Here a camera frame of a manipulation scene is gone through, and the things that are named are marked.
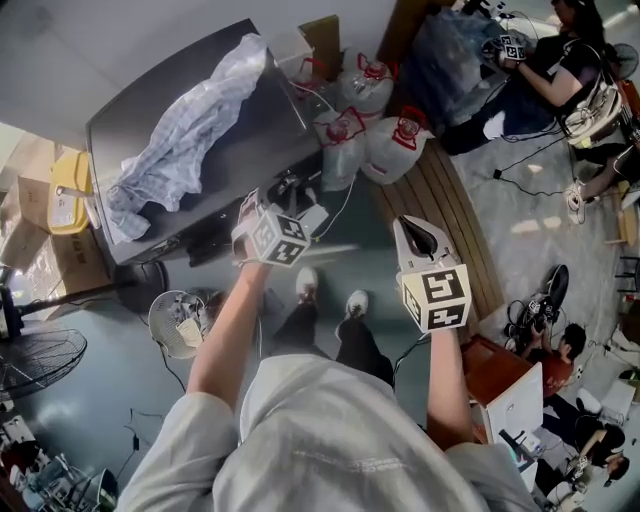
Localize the pale checked cloth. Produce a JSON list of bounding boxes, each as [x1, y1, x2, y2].
[[106, 32, 270, 245]]

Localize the white round wire basket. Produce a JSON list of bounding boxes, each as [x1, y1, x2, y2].
[[147, 288, 214, 361]]

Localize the wooden slatted platform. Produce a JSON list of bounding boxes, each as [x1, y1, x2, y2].
[[368, 143, 507, 322]]

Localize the large blue plastic bag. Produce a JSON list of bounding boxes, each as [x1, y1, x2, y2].
[[398, 5, 507, 137]]

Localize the person's black trousers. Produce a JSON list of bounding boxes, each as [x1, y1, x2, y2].
[[269, 299, 396, 389]]

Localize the clear bag with red handles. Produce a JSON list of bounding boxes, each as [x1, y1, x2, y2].
[[333, 48, 397, 120], [312, 106, 370, 192], [360, 105, 430, 187]]

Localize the person's left white shoe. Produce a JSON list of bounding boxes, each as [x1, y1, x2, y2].
[[294, 266, 321, 307]]

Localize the stack of brown cardboard boxes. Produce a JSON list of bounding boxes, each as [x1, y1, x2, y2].
[[0, 139, 117, 306]]

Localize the red-brown wooden cabinet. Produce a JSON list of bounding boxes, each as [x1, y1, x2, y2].
[[459, 333, 537, 447]]

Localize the yellow plastic container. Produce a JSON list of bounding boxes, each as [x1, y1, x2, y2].
[[46, 149, 97, 237]]

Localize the small black desk fan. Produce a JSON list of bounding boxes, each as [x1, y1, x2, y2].
[[610, 42, 640, 84]]

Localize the person's grey shirt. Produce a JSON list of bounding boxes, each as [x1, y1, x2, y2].
[[118, 353, 544, 512]]

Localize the person's right white shoe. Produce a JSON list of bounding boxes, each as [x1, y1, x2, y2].
[[344, 289, 371, 320]]

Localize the black floor cable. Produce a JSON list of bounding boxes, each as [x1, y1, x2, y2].
[[491, 147, 577, 197]]

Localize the white box appliance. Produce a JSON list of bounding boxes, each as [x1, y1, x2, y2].
[[483, 361, 545, 447]]

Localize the brown cardboard sheet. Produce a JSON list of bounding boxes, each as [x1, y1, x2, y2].
[[298, 14, 343, 84]]

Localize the white cardboard box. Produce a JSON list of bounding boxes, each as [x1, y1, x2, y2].
[[271, 30, 315, 69]]

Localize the person's white shoe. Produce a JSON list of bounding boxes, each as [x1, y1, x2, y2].
[[294, 266, 321, 307], [344, 289, 371, 320]]

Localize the dark grey washing machine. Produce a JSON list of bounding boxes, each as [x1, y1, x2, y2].
[[84, 18, 332, 267]]

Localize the person's right forearm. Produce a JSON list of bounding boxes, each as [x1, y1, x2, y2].
[[423, 325, 477, 447]]

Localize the light wooden stool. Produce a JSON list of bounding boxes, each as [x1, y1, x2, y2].
[[603, 178, 640, 247]]

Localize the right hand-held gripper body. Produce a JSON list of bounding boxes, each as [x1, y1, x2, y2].
[[396, 248, 472, 334]]

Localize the black standing fan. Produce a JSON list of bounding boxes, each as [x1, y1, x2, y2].
[[0, 258, 172, 402]]

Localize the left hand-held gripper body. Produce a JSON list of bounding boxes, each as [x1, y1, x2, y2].
[[231, 187, 310, 269]]

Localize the person's left forearm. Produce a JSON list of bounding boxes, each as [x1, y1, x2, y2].
[[186, 257, 274, 406]]

